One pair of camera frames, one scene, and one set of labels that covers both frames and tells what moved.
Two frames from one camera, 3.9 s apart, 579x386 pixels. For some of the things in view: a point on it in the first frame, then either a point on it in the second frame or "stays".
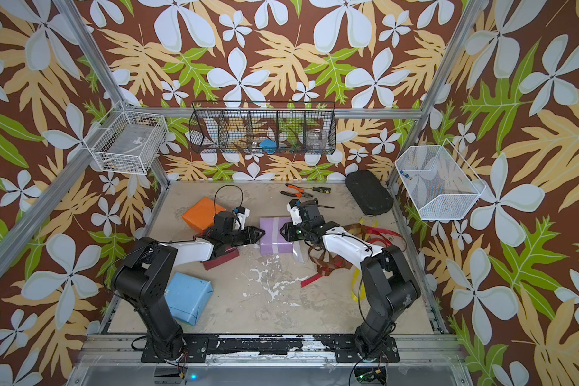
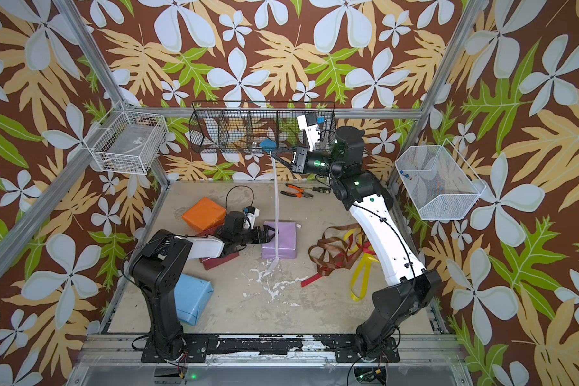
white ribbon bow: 297,247 to 276,219
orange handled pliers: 302,193 stays
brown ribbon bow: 326,261 stays
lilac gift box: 273,242 stays
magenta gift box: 231,252 stays
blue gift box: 186,297 stays
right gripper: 289,232 to 310,162
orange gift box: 200,215 stays
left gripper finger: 252,240 to 269,239
